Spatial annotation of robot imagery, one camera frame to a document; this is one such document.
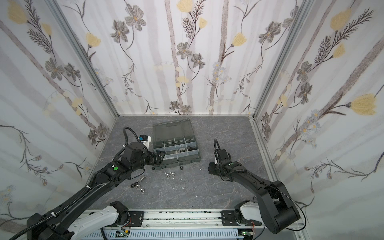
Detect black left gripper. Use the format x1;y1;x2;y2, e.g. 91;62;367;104
130;149;167;173

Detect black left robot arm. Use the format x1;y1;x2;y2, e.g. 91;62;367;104
12;127;166;240

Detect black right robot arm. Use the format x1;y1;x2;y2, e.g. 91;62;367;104
208;139;308;234

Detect silver hex nut pair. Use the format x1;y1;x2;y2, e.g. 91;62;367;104
166;172;176;178

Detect green compartment organizer box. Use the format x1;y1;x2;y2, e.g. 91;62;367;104
152;119;201;170

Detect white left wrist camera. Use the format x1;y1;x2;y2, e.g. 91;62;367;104
139;135;152;149

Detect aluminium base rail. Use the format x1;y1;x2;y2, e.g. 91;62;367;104
89;208;304;232

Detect white cable duct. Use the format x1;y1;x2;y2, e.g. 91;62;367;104
83;229;244;240

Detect aluminium corner frame post right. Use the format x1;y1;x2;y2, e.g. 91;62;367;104
252;0;315;119

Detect aluminium corner frame post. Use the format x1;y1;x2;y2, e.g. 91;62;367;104
252;0;315;119
45;0;120;119

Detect aluminium corner frame post left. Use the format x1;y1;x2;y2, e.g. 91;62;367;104
45;0;120;119

